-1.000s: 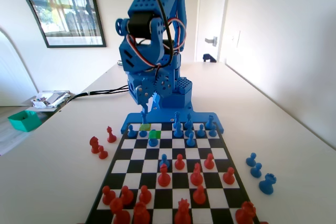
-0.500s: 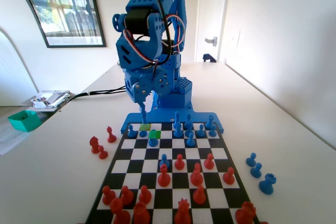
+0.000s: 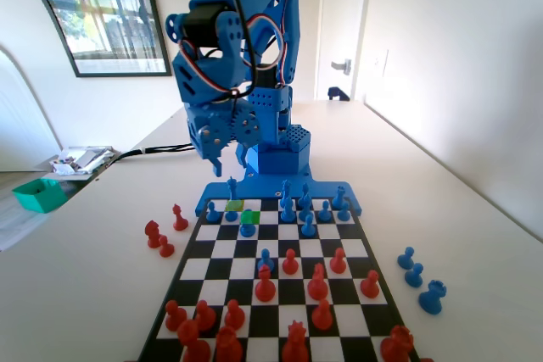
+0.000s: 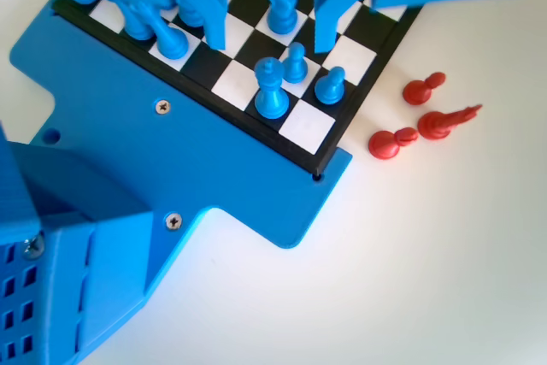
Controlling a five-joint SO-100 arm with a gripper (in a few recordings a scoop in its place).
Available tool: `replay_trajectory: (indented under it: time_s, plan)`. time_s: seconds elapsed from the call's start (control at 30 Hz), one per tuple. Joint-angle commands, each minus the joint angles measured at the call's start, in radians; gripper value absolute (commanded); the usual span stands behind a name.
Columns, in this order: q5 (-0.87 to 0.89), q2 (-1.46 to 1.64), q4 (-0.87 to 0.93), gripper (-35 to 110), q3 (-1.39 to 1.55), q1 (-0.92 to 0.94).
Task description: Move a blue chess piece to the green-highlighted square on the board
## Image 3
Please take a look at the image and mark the red chess bishop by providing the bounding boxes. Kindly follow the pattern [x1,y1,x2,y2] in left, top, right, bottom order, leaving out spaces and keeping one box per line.
[254,264,277,303]
[171,203,190,231]

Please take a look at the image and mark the blue board mounting plate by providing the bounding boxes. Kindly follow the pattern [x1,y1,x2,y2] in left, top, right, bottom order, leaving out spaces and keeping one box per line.
[194,179,365,217]

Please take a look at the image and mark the black and white chess board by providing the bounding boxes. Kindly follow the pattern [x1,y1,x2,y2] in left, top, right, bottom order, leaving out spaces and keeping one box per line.
[137,196,421,362]

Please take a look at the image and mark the red chess pawn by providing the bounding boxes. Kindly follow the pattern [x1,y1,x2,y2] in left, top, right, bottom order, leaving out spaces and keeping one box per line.
[329,247,348,275]
[281,248,299,276]
[311,298,334,331]
[360,270,381,299]
[223,298,246,331]
[193,299,217,333]
[158,235,176,258]
[164,299,188,332]

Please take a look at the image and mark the red chess queen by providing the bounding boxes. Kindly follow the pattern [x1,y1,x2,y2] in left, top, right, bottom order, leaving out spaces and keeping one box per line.
[281,320,311,362]

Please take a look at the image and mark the blue table clamp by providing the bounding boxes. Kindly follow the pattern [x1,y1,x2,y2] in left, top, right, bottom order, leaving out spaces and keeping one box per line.
[327,86,351,103]

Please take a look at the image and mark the pile of papers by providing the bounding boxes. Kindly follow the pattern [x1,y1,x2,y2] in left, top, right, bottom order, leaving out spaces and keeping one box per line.
[48,146,116,176]

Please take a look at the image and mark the black framed picture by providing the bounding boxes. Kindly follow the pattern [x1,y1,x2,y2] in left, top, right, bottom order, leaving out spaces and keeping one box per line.
[0,0,173,79]

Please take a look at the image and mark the white door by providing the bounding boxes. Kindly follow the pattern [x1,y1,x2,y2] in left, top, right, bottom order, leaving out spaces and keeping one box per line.
[316,0,372,103]

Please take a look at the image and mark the green plastic box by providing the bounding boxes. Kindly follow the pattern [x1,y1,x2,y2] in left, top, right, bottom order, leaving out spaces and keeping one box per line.
[11,178,69,214]

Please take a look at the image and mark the white arched panel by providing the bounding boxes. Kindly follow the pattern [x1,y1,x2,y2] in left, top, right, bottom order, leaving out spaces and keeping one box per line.
[0,0,77,173]

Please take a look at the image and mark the black cable bundle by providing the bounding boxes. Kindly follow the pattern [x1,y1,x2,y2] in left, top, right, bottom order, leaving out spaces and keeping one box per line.
[108,143,199,168]

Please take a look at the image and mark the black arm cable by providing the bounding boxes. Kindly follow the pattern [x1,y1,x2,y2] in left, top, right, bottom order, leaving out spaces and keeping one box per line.
[211,0,260,103]

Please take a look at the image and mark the silver door handle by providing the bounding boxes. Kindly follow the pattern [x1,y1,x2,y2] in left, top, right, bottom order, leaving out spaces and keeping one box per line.
[330,58,353,77]

